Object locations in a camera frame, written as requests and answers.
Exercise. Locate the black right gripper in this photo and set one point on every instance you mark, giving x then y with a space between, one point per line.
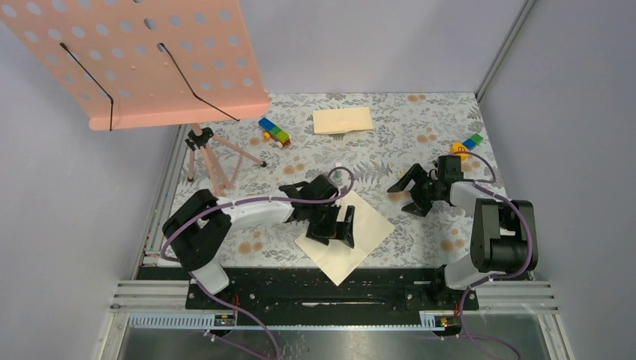
417 174

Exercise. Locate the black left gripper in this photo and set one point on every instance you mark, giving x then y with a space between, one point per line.
343 230

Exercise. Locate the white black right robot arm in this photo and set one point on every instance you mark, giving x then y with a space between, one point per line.
503 242

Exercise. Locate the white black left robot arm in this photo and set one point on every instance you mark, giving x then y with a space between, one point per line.
196 231

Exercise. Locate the cream envelope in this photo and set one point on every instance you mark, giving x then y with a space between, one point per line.
341 121

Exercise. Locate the yellow blue green toy blocks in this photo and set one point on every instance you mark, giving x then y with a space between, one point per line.
463 149

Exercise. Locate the floral patterned table mat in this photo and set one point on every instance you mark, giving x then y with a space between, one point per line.
407 129

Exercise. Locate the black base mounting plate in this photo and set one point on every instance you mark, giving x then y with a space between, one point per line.
306 297

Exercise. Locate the multicolour toy block car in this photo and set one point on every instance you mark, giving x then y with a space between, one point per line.
272 132

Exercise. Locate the pink tripod music stand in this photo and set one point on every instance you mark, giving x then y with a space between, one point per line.
140 64

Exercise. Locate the aluminium frame rail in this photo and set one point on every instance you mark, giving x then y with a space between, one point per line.
155 300

